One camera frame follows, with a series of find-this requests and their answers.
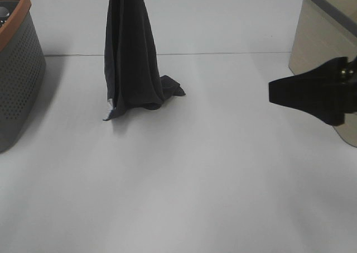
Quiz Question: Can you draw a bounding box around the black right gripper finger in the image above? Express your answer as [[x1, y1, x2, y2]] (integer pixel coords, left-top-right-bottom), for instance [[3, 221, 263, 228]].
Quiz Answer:
[[268, 57, 356, 126]]

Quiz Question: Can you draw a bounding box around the dark navy towel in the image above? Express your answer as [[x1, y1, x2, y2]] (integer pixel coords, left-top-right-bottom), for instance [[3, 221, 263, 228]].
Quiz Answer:
[[104, 0, 185, 121]]

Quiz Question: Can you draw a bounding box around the beige basket with grey rim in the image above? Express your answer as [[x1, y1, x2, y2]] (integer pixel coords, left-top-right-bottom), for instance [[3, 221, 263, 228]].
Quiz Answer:
[[288, 0, 356, 147]]

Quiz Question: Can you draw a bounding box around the grey perforated basket orange rim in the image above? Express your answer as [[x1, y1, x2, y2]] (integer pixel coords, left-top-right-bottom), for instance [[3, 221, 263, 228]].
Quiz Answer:
[[1, 0, 46, 152]]

